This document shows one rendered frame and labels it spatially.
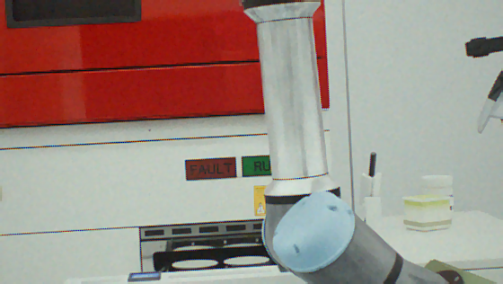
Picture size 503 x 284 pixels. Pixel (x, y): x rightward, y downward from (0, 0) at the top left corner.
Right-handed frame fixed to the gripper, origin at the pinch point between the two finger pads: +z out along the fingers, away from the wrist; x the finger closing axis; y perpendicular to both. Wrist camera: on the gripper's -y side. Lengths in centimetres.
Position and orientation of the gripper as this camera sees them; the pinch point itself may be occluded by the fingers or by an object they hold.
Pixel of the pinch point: (488, 128)
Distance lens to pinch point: 171.7
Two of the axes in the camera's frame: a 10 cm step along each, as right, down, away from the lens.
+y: 8.0, 4.2, -4.3
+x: 5.0, -0.7, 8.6
